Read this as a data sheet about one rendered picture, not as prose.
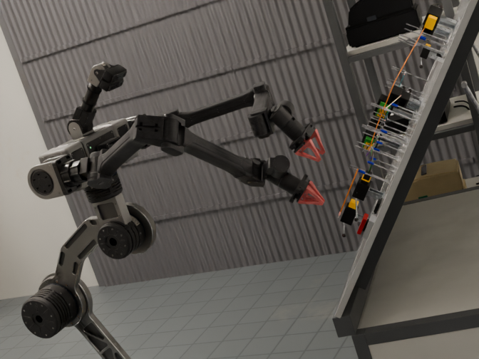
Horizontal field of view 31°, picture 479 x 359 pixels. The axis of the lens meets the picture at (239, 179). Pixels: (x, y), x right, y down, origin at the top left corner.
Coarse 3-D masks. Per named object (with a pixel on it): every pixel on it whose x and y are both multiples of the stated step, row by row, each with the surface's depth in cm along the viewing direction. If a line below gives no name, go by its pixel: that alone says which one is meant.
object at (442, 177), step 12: (420, 168) 381; (432, 168) 375; (444, 168) 370; (456, 168) 366; (420, 180) 367; (432, 180) 366; (444, 180) 364; (456, 180) 363; (408, 192) 369; (420, 192) 368; (432, 192) 367; (444, 192) 366
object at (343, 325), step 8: (352, 264) 289; (360, 288) 269; (368, 288) 279; (352, 296) 263; (360, 296) 267; (352, 304) 257; (360, 304) 265; (344, 312) 253; (352, 312) 254; (360, 312) 263; (336, 320) 252; (344, 320) 251; (352, 320) 252; (336, 328) 252; (344, 328) 252; (352, 328) 251; (344, 336) 253
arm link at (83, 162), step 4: (84, 160) 277; (88, 160) 277; (92, 160) 277; (96, 160) 276; (84, 164) 277; (88, 164) 278; (92, 164) 276; (96, 164) 275; (80, 168) 277; (84, 168) 276; (88, 168) 278; (92, 168) 275; (96, 168) 275; (80, 172) 276; (84, 172) 275; (88, 172) 275; (84, 176) 278
